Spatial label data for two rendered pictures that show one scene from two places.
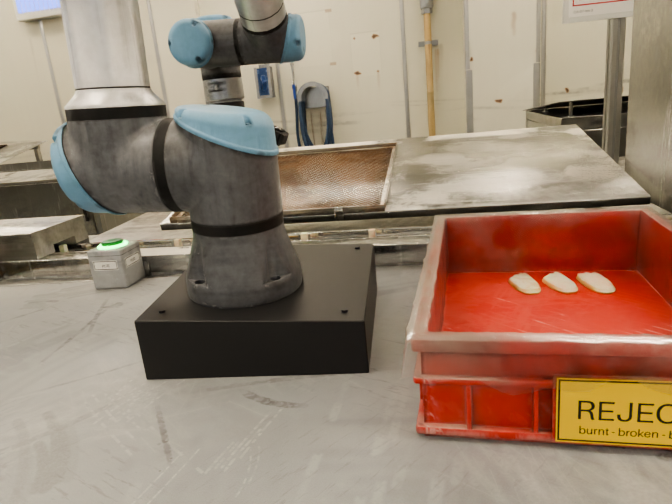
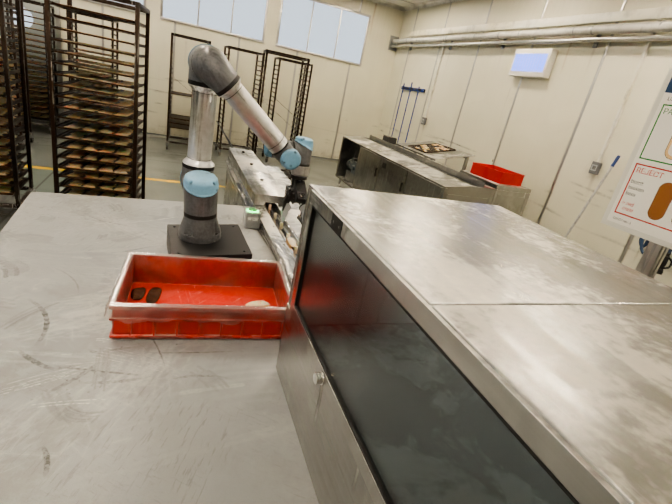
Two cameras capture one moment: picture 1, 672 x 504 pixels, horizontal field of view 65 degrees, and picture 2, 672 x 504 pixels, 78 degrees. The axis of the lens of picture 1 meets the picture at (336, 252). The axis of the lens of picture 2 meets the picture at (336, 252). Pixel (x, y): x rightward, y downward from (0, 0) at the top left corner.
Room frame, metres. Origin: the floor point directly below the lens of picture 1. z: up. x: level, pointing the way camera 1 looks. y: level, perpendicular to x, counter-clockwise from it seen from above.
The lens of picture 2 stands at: (0.26, -1.34, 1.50)
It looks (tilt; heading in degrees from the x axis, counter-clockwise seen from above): 21 degrees down; 55
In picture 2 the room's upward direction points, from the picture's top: 12 degrees clockwise
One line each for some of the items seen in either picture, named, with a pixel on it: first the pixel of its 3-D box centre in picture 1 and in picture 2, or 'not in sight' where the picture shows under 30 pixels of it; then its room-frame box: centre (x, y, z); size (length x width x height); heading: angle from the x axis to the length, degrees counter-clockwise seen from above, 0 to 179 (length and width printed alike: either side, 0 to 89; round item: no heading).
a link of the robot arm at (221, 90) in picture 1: (223, 91); (299, 170); (1.07, 0.19, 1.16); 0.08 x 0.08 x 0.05
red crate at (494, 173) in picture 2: not in sight; (496, 173); (4.52, 1.80, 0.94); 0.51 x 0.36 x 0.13; 82
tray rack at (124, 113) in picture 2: not in sight; (103, 119); (0.54, 2.65, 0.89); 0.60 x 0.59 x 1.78; 164
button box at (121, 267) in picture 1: (119, 271); (251, 221); (0.99, 0.42, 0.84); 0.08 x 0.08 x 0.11; 78
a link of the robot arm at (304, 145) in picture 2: (217, 48); (302, 151); (1.07, 0.19, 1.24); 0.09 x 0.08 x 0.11; 172
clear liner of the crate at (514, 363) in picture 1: (561, 290); (208, 293); (0.60, -0.27, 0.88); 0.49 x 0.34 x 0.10; 165
